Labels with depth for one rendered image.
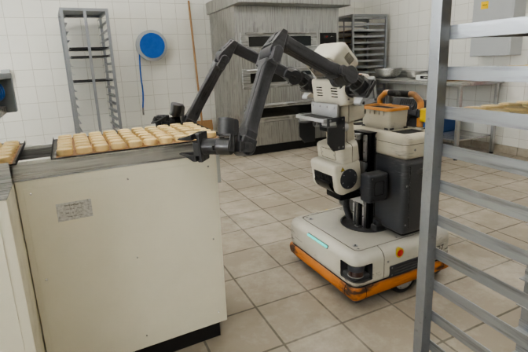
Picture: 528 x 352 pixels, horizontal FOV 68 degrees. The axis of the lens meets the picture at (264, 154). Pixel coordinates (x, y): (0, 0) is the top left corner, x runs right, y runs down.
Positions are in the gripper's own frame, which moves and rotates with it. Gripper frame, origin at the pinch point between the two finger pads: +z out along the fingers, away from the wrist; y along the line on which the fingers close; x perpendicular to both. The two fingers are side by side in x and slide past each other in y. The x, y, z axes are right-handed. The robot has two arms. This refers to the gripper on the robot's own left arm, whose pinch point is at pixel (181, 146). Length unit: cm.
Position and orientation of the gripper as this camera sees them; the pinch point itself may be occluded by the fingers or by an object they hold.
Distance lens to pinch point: 145.0
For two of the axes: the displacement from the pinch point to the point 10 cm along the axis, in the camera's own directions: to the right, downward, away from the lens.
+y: 0.7, 9.7, 2.5
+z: -9.5, -0.1, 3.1
